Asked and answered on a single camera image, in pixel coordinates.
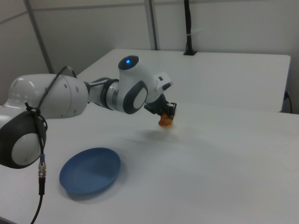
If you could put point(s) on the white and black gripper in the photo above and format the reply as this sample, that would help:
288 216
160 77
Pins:
163 82

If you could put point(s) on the golden brown bread roll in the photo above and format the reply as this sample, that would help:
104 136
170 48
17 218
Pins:
165 123

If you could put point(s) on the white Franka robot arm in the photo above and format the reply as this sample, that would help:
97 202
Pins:
63 98

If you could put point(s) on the blue round plate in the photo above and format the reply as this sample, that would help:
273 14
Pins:
91 171

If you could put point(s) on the black camera pole with clamp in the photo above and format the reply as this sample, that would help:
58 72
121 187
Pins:
188 28

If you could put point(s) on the grey metal partition post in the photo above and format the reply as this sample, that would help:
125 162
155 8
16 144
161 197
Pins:
38 35
154 23

